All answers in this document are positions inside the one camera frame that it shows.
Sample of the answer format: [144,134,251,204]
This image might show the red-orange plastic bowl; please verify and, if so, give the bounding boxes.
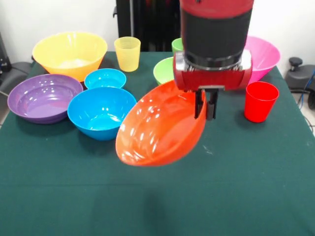
[115,80,207,167]

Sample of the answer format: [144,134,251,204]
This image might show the large blue plastic bowl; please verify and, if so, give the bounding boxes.
[67,87,137,141]

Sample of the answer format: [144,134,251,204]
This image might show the green plastic bowl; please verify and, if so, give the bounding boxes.
[153,57,176,86]

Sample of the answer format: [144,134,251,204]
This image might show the dark green tablecloth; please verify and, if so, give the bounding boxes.
[0,51,315,236]

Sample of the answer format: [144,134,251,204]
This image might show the red plastic cup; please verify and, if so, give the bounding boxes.
[244,81,280,123]

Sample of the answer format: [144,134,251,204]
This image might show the yellow plastic cup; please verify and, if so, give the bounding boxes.
[114,36,141,72]

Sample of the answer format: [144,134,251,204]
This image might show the green plastic cup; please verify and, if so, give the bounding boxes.
[171,37,184,57]

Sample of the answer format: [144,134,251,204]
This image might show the grey chair base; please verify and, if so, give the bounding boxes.
[0,61,32,95]

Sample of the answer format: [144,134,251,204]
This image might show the pink plastic bowl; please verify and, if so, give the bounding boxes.
[243,35,282,84]

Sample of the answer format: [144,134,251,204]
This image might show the small blue plastic bowl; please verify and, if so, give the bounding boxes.
[84,68,127,90]

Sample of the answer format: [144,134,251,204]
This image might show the orange plastic bowl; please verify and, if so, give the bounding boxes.
[32,31,108,83]

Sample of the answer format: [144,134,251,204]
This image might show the black chair base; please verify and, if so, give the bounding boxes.
[285,57,315,110]

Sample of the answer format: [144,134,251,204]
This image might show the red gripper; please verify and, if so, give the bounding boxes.
[173,50,253,121]

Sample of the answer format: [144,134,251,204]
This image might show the purple plastic bowl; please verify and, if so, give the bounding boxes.
[7,74,84,124]

